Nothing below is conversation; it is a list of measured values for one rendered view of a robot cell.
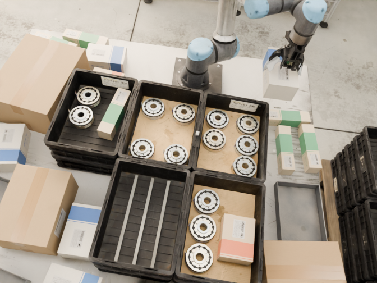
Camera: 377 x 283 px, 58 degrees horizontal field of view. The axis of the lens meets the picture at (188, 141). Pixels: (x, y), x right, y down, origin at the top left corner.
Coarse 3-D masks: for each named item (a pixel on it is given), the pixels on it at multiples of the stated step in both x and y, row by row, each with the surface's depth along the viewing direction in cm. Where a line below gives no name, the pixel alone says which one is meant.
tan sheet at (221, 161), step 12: (204, 120) 159; (204, 132) 156; (228, 132) 157; (228, 144) 154; (204, 156) 150; (216, 156) 151; (228, 156) 151; (204, 168) 147; (216, 168) 148; (228, 168) 148
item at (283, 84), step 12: (276, 48) 143; (264, 60) 147; (264, 72) 144; (276, 72) 137; (288, 72) 138; (264, 84) 141; (276, 84) 134; (288, 84) 134; (264, 96) 141; (276, 96) 140; (288, 96) 139
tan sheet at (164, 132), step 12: (144, 96) 163; (168, 108) 161; (144, 120) 156; (156, 120) 157; (168, 120) 157; (144, 132) 153; (156, 132) 154; (168, 132) 154; (180, 132) 155; (192, 132) 156; (156, 144) 151; (168, 144) 151; (180, 144) 152; (156, 156) 148
